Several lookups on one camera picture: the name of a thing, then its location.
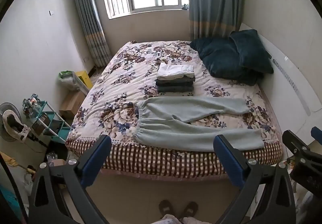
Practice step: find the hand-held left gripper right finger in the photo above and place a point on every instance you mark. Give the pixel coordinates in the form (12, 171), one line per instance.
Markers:
(227, 157)

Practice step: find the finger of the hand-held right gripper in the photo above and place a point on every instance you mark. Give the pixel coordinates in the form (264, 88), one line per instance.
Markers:
(317, 133)
(295, 142)

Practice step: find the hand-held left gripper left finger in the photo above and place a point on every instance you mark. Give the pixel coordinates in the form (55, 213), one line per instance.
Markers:
(96, 157)

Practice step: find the light blue fleece pants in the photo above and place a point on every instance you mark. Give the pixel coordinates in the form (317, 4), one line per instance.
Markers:
(176, 113)

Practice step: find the black bin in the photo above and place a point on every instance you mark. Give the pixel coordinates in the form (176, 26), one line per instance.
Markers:
(56, 149)

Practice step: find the cardboard box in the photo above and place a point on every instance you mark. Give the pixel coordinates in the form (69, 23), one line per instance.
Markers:
(73, 103)

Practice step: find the teal shelf rack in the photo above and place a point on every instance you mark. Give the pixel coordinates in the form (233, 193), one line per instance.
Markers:
(50, 119)

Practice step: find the person's dark shoe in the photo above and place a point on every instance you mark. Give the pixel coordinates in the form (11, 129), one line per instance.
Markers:
(165, 209)
(190, 210)

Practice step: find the white headboard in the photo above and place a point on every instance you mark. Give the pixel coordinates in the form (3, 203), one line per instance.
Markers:
(284, 68)

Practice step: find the yellow box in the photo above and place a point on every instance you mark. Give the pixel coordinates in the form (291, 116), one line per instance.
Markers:
(84, 78)

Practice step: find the yellow broom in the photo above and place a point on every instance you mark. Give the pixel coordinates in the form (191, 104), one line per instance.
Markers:
(15, 163)

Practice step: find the clear green-lidded plastic container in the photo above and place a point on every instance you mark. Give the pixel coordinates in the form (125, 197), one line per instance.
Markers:
(68, 80)

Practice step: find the person's legs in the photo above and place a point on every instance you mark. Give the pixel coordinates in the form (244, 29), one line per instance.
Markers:
(173, 221)

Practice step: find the floral bed blanket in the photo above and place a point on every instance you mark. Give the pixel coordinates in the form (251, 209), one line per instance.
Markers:
(130, 75)

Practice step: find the white plush slipper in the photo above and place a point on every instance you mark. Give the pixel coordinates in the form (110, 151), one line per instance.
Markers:
(15, 123)

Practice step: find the grey standing fan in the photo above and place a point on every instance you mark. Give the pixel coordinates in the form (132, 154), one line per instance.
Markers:
(7, 134)

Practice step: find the dark teal pillow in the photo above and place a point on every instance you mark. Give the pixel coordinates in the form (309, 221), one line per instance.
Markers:
(221, 60)
(251, 50)

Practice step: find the white folded garment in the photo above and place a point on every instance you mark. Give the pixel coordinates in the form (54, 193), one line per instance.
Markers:
(174, 70)

